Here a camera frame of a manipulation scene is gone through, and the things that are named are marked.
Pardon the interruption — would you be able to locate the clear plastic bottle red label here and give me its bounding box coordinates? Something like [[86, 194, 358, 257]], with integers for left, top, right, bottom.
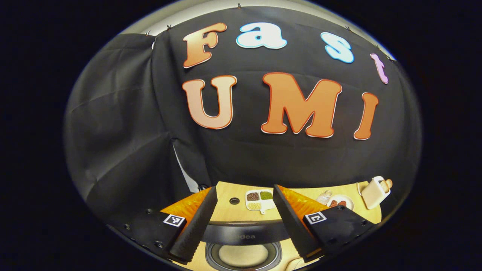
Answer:
[[316, 190, 334, 206]]

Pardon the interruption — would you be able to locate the white divided dish of beans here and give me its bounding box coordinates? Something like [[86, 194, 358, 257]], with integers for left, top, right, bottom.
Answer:
[[245, 189, 275, 214]]

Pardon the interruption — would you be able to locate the white toaster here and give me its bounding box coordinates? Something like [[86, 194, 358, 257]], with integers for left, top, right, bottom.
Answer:
[[361, 176, 392, 210]]

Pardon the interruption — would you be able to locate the black and silver rice cooker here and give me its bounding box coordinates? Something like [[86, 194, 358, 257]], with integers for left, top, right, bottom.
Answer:
[[200, 221, 291, 271]]

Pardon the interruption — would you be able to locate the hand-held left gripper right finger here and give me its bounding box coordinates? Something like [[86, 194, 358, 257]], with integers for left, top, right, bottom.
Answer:
[[272, 184, 377, 263]]

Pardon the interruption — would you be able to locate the black backdrop cloth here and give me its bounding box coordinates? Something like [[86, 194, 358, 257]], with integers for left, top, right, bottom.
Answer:
[[63, 6, 422, 226]]

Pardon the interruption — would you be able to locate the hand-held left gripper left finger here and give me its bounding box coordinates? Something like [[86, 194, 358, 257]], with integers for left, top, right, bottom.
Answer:
[[109, 186, 218, 264]]

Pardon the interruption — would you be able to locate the white round plate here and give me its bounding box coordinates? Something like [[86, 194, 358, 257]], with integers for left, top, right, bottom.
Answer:
[[327, 194, 354, 211]]

